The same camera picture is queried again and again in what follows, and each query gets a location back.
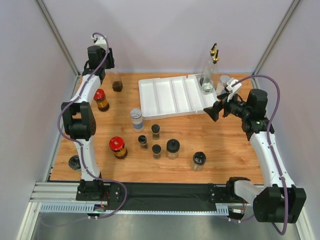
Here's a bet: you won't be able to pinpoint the clear oil bottle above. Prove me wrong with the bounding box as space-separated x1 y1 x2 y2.
201 49 220 95

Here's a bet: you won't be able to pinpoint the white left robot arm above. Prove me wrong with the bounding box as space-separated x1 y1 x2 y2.
58 45 114 181

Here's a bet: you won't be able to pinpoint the white divided tray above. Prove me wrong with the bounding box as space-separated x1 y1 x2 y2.
138 74 218 121

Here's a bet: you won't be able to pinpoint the small spice bottle upper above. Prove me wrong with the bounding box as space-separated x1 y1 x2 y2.
151 124 160 140

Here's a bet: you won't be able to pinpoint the red-lid sauce jar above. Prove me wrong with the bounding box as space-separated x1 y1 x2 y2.
93 88 110 112
109 136 128 159

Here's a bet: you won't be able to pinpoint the oil bottle with dark sauce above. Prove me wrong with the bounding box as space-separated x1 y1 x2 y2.
112 64 123 92

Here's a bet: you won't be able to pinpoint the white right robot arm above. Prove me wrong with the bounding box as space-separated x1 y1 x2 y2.
204 89 307 224

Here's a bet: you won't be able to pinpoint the small spice bottle lower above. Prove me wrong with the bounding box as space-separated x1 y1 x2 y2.
152 144 162 159

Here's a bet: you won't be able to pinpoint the tall bottle dark contents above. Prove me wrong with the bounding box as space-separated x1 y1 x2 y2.
199 43 218 86

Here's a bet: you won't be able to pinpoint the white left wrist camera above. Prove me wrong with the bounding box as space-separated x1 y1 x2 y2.
91 36 108 51

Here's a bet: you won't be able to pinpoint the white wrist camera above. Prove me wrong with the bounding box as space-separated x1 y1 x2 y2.
91 36 108 51
225 78 242 102

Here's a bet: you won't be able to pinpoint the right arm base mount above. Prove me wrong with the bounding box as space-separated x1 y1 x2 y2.
208 180 247 204

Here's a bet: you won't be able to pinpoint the black base cloth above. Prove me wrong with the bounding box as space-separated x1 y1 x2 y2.
121 182 217 212

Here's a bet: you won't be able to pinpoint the aluminium frame rail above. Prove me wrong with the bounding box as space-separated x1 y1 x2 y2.
29 181 305 216

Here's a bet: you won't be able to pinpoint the red-lid sauce jar near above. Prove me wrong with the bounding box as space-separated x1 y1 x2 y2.
109 136 128 159

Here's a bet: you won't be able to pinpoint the white-contents jar by tray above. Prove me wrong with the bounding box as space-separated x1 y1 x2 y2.
215 74 230 96

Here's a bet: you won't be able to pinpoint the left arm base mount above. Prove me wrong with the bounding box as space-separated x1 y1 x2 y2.
75 178 126 216

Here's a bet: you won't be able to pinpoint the small black-cap spice bottle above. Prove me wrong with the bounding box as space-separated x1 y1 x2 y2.
138 135 148 150

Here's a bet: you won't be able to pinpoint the tall jar white beads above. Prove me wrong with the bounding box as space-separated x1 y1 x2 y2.
130 108 144 133

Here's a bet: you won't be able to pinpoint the black-lid glass jar right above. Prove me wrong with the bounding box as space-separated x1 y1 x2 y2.
190 151 207 172

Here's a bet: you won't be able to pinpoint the black-knob lid glass jar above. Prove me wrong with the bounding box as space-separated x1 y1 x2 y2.
166 139 180 160

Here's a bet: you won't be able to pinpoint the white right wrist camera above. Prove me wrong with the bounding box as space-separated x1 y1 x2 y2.
225 78 242 102

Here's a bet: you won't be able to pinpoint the red-lid sauce jar far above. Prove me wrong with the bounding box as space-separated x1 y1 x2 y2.
93 88 110 112

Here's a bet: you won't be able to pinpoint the black-lid jar near left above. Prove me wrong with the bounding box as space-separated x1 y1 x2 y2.
68 155 81 173

